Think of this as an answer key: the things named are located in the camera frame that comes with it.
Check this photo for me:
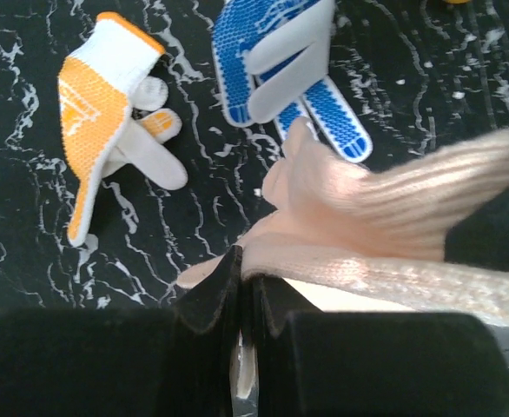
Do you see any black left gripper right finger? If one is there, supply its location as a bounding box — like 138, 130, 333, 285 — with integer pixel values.
248, 275, 509, 416

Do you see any orange dotted white glove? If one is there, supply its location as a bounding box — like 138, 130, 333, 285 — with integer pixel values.
57, 11, 188, 247

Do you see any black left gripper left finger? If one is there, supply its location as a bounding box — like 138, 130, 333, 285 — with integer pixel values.
0, 247, 242, 416

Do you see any cream glove red cuff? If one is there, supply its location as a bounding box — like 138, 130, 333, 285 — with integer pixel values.
175, 116, 509, 331

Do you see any blue dotted glove peace sign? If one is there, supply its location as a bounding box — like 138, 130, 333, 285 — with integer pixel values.
212, 0, 373, 163

